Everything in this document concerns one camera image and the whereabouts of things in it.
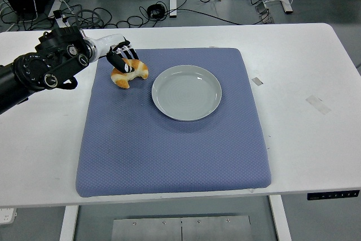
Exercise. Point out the white table leg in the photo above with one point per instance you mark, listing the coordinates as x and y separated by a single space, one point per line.
280 218
68 224

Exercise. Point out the grey metal plate with screws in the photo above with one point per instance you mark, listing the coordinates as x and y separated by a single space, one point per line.
180 228

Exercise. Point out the large clear tape piece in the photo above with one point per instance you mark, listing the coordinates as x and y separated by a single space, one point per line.
318 104

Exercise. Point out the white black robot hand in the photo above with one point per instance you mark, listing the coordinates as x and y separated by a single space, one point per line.
108 43

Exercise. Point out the white power strip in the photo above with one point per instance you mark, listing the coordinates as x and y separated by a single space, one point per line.
7 215

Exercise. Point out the blue quilted mat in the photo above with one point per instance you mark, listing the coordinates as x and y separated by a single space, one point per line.
141 153

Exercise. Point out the small clear tape piece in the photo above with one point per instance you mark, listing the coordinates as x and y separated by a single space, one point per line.
257 81

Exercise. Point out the striped croissant bread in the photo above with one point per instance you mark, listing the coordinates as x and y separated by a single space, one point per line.
141 69

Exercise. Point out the round grey plate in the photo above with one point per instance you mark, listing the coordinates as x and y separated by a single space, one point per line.
186 94

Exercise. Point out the grey foot pedal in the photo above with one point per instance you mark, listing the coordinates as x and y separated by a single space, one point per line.
264 12

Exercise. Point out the black table control panel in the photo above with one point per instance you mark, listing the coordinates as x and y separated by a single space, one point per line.
332 195

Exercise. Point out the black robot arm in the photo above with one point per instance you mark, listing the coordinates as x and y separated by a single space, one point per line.
42 66

